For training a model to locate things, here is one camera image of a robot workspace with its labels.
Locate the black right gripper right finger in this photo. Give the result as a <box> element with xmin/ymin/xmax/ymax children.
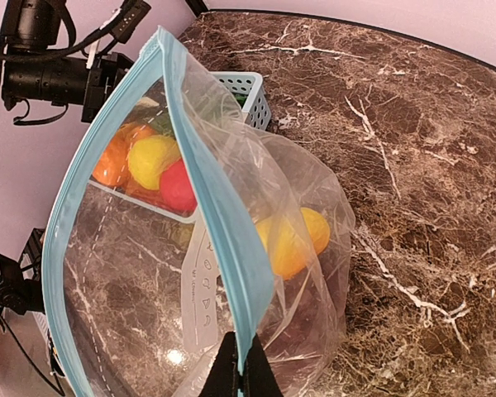
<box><xmin>241</xmin><ymin>335</ymin><xmax>282</xmax><ymax>397</ymax></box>

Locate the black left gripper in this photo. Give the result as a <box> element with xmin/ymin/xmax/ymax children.
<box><xmin>81</xmin><ymin>52</ymin><xmax>133</xmax><ymax>123</ymax></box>

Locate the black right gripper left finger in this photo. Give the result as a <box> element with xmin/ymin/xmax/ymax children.
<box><xmin>199</xmin><ymin>332</ymin><xmax>241</xmax><ymax>397</ymax></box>

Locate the yellow mango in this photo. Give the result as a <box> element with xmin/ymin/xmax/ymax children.
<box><xmin>255</xmin><ymin>207</ymin><xmax>331</xmax><ymax>280</ymax></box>

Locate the clear zip top bag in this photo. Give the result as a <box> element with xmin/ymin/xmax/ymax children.
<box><xmin>41</xmin><ymin>28</ymin><xmax>355</xmax><ymax>396</ymax></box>

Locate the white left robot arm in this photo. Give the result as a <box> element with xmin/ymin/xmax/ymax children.
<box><xmin>0</xmin><ymin>1</ymin><xmax>133</xmax><ymax>123</ymax></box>

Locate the orange fruit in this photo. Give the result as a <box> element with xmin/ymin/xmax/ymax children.
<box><xmin>92</xmin><ymin>122</ymin><xmax>156</xmax><ymax>188</ymax></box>

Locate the light blue plastic basket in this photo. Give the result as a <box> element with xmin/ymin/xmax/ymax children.
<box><xmin>88</xmin><ymin>71</ymin><xmax>272</xmax><ymax>223</ymax></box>

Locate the yellow lemon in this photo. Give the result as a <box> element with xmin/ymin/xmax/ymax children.
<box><xmin>127</xmin><ymin>135</ymin><xmax>181</xmax><ymax>190</ymax></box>

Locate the red apple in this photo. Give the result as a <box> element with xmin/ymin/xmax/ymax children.
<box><xmin>160</xmin><ymin>160</ymin><xmax>197</xmax><ymax>213</ymax></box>

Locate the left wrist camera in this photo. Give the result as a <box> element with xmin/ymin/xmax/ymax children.
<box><xmin>84</xmin><ymin>0</ymin><xmax>153</xmax><ymax>69</ymax></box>

